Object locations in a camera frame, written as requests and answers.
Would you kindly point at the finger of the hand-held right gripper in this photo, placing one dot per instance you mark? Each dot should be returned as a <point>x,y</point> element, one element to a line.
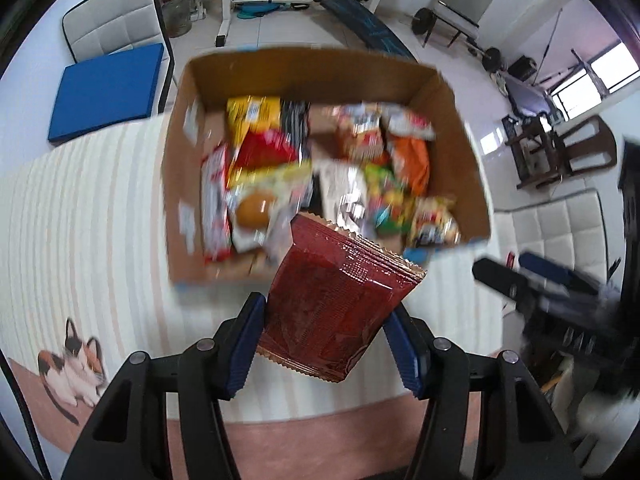
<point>502,282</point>
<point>560,275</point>

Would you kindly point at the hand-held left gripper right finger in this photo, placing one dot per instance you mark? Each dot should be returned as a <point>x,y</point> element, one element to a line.
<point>406,355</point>

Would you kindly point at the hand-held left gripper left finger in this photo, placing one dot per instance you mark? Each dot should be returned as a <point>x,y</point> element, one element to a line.
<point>245,350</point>

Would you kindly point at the dark red snack packet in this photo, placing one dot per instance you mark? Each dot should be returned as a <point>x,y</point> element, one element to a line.
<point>330,300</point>

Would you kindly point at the brown cardboard box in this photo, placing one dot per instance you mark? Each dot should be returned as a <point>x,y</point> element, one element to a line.
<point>320,70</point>

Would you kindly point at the small red packet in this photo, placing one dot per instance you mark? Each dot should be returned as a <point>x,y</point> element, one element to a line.
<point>510,260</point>

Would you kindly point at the white padded chair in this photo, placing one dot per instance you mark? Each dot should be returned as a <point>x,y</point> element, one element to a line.
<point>115,15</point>
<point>555,230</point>

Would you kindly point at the yellow chips packet dark label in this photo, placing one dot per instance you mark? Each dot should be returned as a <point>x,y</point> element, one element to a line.
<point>432,222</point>

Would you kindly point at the dark wooden chair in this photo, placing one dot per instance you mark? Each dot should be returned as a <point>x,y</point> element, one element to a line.
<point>575,150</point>

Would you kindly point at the green colourful candy packet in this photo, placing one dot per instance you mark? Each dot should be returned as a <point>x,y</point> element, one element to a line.
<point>390,200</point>

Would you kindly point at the clear bun packet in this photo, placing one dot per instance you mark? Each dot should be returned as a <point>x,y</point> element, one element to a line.
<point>260,205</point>

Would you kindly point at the orange cartoon snack packet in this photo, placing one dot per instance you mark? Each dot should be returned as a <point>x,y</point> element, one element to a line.
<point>412,165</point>

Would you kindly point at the white red long snack packet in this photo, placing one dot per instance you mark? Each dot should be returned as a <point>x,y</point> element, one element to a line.
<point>215,205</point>

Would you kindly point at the white silver snack packet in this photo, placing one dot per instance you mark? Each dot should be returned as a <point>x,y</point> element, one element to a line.
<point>340,185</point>

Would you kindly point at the white red green snack packet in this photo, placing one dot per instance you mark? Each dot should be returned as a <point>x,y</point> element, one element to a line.
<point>410,122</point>

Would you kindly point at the shiny red snack packet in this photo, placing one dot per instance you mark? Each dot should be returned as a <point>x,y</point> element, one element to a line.
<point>262,152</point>

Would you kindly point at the window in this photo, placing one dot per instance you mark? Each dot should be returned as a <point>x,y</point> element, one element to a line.
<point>600,80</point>

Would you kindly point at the brown orange snack packet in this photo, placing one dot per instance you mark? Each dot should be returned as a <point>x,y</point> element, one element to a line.
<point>360,135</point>

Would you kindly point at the black snack packet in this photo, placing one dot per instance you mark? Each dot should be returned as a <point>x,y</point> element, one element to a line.
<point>296,125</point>

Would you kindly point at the yellow snack packet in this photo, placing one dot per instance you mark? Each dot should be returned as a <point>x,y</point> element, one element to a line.
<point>252,115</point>

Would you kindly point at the black barbell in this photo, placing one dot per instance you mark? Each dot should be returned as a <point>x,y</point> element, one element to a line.
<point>425,20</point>

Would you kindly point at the grey chair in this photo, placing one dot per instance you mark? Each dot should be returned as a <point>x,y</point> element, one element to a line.
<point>465,0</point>

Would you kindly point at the black weight bench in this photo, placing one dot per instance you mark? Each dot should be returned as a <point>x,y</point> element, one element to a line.
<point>370,27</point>

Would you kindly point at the blue seat cushion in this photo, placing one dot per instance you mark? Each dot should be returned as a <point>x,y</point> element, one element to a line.
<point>107,90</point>

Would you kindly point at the weight bench with barbell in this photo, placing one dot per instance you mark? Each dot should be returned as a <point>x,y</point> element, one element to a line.
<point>227,0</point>

